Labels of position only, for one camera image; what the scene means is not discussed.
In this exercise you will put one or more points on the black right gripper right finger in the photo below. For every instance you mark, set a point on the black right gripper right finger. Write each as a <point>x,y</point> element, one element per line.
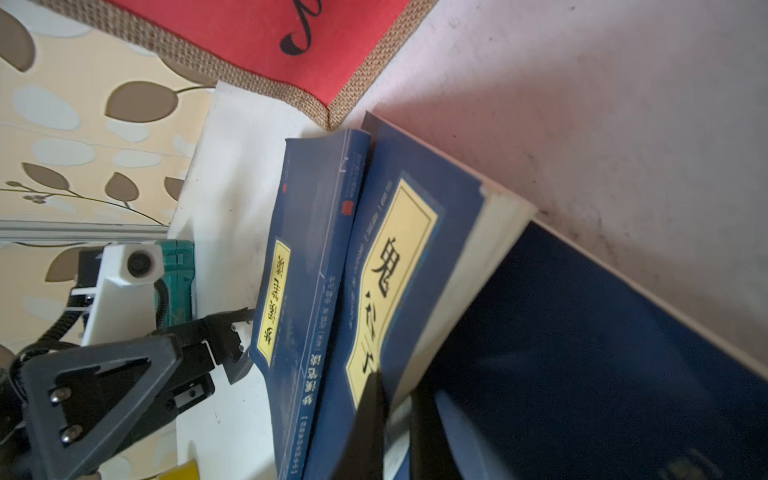
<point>431,457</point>

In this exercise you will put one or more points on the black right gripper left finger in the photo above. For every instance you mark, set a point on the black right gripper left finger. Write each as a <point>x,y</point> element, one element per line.
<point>363,454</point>

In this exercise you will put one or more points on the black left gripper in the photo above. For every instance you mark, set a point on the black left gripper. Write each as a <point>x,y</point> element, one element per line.
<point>86,404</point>

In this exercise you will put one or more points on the red and burlap canvas bag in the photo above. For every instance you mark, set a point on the red and burlap canvas bag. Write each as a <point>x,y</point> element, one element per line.
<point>319,57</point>

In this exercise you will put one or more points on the yellow tape roll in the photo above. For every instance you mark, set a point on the yellow tape roll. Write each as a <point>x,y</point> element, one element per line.
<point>186,471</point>

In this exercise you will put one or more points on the green plastic tool case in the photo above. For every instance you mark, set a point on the green plastic tool case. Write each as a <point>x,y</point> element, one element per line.
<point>179,267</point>

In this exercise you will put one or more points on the navy book with yellow label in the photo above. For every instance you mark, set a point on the navy book with yellow label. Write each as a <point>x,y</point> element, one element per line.
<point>306,251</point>

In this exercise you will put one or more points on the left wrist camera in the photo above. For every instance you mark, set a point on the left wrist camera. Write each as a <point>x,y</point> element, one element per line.
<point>123,306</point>

